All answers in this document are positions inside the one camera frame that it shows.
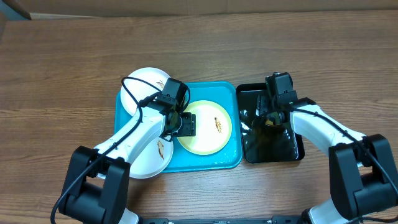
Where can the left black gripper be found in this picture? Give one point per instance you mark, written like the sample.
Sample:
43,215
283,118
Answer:
189,126

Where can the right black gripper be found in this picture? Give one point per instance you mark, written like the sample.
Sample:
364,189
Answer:
263,106

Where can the yellow sponge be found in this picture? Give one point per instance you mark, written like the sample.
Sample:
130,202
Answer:
274,119

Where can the yellow-rimmed plate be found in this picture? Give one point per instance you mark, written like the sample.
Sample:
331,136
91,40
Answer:
207,140

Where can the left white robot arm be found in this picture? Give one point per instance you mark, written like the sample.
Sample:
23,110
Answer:
97,180

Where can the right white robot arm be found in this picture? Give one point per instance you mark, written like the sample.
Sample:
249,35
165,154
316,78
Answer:
362,171

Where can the black water tray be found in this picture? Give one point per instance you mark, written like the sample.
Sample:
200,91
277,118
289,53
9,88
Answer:
265,143

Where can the teal plastic tray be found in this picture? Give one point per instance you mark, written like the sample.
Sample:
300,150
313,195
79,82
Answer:
224,94

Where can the brown food smear lower plate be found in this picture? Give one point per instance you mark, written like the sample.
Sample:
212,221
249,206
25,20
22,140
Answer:
160,149

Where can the white plate lower left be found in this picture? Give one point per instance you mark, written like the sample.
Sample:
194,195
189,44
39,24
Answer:
149,163

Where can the white plate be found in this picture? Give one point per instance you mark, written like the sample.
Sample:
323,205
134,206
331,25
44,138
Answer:
140,90
149,163

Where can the brown food smear on yellow plate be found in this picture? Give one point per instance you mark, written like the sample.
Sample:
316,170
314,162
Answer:
218,125

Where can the white plate upper left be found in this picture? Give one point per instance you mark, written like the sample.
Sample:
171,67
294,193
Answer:
140,90

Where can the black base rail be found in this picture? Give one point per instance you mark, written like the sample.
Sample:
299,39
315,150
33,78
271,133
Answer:
277,219

